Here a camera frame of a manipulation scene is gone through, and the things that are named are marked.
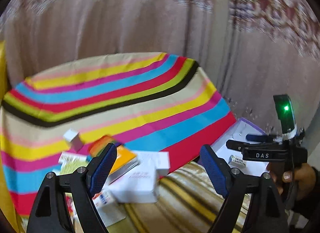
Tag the small white cube box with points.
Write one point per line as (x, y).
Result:
(72, 138)

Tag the white dental box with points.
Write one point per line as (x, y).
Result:
(70, 157)

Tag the pink curtain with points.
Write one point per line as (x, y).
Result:
(250, 49)

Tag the green round sponge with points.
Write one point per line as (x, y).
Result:
(70, 167)

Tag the fingers of the right gripper seen outside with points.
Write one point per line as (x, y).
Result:
(251, 140)

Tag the rainbow striped cloth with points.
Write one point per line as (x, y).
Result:
(147, 101)

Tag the small barcode box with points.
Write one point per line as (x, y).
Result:
(237, 162)

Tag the white blue medicine box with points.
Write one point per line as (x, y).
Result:
(103, 199)

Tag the large white box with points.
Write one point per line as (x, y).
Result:
(140, 184)

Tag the person's right hand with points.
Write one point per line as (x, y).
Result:
(305, 176)

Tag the orange flat box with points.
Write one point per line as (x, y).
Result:
(125, 161)

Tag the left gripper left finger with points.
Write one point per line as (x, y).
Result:
(49, 212)

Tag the rainbow striped folded band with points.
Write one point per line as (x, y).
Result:
(98, 146)

